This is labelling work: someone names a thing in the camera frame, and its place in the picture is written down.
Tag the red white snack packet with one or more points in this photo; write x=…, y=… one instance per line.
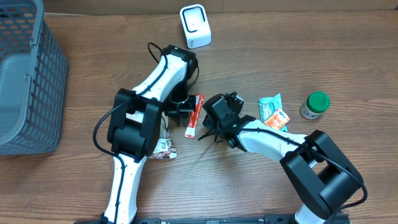
x=194, y=117

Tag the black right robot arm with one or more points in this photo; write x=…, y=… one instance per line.
x=323, y=177

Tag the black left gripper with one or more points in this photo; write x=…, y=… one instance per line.
x=179, y=112

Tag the white brown snack bag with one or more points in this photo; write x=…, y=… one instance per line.
x=165, y=148

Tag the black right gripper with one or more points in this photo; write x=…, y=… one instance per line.
x=214, y=129

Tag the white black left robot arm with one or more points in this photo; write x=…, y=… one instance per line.
x=135, y=125

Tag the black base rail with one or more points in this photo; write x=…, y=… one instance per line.
x=266, y=219

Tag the grey plastic mesh basket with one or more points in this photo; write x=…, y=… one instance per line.
x=34, y=73

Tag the teal white snack packet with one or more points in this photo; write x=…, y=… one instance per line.
x=268, y=105

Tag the green lid Knorr jar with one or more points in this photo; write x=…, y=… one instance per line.
x=315, y=105

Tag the white barcode scanner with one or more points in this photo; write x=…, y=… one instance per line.
x=195, y=26

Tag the orange snack packet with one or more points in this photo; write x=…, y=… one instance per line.
x=277, y=120

